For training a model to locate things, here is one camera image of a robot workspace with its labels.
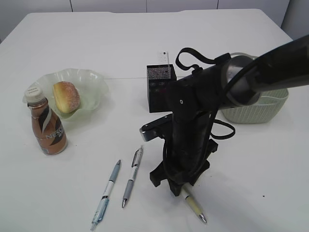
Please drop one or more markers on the green woven plastic basket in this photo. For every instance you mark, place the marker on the green woven plastic basket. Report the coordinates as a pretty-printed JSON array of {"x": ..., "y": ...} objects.
[{"x": 268, "y": 104}]

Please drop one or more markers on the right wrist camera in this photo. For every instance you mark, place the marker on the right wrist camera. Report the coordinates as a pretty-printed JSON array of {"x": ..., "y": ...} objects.
[{"x": 161, "y": 128}]

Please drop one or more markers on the beige green pen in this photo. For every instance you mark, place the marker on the beige green pen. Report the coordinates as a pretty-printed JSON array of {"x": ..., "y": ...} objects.
[{"x": 192, "y": 203}]

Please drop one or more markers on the grey white pen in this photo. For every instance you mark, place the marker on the grey white pen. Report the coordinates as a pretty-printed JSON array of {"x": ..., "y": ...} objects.
[{"x": 134, "y": 169}]

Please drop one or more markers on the brown coffee bottle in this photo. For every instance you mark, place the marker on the brown coffee bottle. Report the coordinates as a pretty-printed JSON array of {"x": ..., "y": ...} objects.
[{"x": 46, "y": 125}]

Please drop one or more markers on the clear plastic ruler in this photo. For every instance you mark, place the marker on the clear plastic ruler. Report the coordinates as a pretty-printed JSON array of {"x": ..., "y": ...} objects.
[{"x": 163, "y": 57}]

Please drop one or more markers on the sugared bread roll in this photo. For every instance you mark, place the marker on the sugared bread roll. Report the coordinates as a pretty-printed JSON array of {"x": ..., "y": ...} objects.
[{"x": 66, "y": 97}]

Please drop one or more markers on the black mesh pen holder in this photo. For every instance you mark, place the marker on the black mesh pen holder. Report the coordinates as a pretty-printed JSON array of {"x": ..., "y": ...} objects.
[{"x": 158, "y": 77}]

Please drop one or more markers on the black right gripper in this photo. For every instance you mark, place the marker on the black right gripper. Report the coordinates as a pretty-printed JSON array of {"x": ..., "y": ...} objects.
[{"x": 182, "y": 163}]

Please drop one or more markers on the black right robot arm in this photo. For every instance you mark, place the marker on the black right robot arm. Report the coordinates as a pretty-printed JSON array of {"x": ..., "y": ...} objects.
[{"x": 195, "y": 100}]

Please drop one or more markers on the pale green glass plate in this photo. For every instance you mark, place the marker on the pale green glass plate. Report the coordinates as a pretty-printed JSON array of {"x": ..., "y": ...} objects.
[{"x": 90, "y": 85}]

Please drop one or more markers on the light blue pen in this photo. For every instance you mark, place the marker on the light blue pen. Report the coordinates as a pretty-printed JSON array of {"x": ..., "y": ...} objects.
[{"x": 103, "y": 204}]

